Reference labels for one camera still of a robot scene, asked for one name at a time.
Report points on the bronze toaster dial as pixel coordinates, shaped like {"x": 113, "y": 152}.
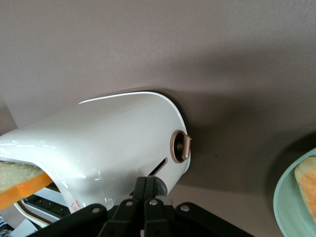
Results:
{"x": 186, "y": 148}

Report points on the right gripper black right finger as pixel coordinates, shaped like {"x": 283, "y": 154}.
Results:
{"x": 160, "y": 219}

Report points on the grey toaster lever knob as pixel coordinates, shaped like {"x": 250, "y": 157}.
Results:
{"x": 161, "y": 187}

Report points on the toast slice with orange crust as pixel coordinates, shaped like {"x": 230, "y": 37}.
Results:
{"x": 19, "y": 182}

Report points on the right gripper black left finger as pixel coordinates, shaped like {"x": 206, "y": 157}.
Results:
{"x": 123, "y": 219}

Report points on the triangular orange pastry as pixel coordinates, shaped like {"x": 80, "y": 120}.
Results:
{"x": 308, "y": 182}

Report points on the mint green round plate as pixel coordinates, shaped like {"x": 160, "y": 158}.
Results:
{"x": 286, "y": 197}

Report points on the white two-slot toaster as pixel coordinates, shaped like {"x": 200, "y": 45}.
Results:
{"x": 111, "y": 138}

